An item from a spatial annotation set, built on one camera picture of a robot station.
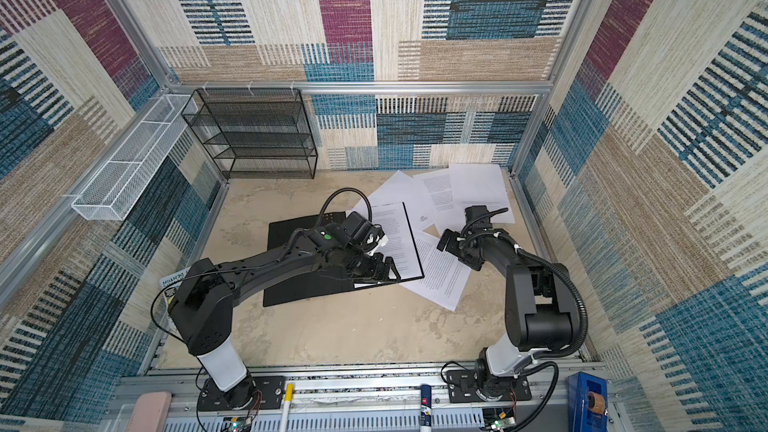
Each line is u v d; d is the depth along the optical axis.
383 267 0.73
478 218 0.75
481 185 1.16
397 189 1.16
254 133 1.10
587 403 0.66
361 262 0.71
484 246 0.65
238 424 0.71
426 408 0.70
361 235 0.69
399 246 0.99
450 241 0.86
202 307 0.45
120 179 0.73
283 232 1.06
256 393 0.73
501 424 0.70
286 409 0.71
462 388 0.73
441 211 1.09
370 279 0.72
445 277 0.93
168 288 0.87
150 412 0.70
